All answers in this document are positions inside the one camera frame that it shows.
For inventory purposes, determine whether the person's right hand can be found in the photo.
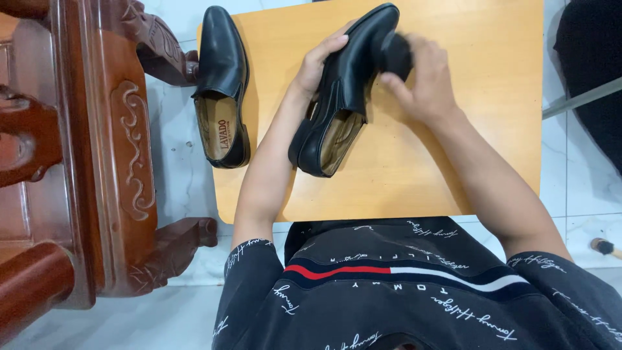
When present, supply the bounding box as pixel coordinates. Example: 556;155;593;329
378;32;459;128

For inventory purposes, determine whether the person's left hand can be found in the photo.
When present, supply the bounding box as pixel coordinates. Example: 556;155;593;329
291;19;359;101

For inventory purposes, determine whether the black shoe polishing brush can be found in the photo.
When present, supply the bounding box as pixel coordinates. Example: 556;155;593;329
373;32;415;82

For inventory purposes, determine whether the black leather loafer shoe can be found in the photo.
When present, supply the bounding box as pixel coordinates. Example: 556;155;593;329
288;3;401;179
191;5;251;170

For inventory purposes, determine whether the grey metal bar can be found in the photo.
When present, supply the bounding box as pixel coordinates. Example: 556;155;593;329
542;76;622;120

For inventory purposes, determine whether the black fabric item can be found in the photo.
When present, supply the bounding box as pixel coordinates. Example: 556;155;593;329
553;0;622;176

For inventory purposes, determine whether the person's black printed shirt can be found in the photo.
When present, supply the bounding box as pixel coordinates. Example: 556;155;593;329
212;216;622;350

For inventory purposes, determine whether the small wooden brush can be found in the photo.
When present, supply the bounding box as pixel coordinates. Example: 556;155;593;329
590;238;622;260

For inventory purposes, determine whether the carved red wooden chair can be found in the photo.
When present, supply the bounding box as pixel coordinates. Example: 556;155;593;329
0;0;218;346

